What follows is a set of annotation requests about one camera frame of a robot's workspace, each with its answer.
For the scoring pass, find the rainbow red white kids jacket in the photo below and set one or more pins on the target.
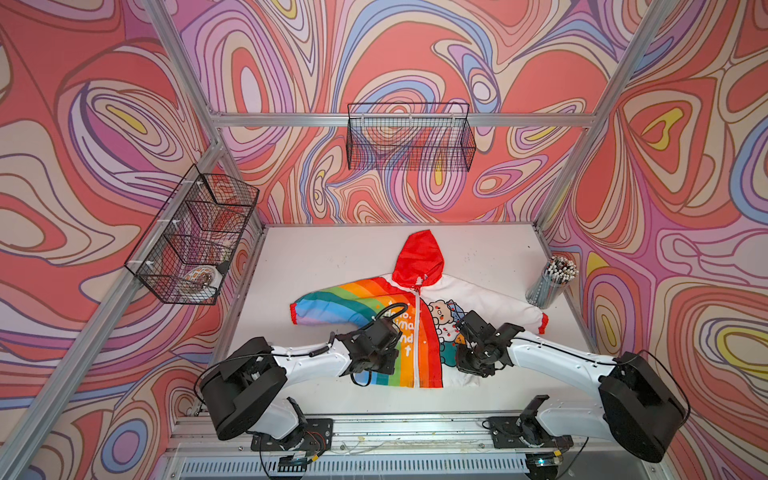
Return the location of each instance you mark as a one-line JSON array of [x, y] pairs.
[[430, 326]]

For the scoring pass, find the black wire basket back wall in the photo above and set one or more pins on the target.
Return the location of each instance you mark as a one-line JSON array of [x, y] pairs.
[[410, 136]]

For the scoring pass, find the clear cup of pencils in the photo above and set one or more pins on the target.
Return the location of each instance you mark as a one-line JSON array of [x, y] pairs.
[[557, 273]]

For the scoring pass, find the black wire basket wall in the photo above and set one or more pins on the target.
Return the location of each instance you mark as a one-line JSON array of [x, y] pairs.
[[410, 136], [201, 223]]

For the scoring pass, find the black wire basket left wall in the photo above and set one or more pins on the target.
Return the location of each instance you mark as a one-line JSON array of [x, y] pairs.
[[201, 223]]

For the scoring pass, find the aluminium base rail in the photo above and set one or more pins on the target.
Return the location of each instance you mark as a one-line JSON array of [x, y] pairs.
[[401, 446]]

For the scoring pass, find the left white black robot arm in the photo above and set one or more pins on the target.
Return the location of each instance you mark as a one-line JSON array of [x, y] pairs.
[[242, 393]]

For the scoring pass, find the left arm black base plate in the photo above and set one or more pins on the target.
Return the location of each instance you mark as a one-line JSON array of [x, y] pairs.
[[313, 437]]

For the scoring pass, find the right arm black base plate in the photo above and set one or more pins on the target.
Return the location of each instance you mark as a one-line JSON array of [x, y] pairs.
[[518, 432]]

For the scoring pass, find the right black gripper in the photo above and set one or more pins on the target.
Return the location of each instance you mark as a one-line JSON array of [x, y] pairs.
[[463, 365]]

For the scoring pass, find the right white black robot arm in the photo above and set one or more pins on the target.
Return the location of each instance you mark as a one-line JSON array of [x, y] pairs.
[[632, 405]]

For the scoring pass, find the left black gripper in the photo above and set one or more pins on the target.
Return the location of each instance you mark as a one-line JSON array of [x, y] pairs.
[[392, 354]]

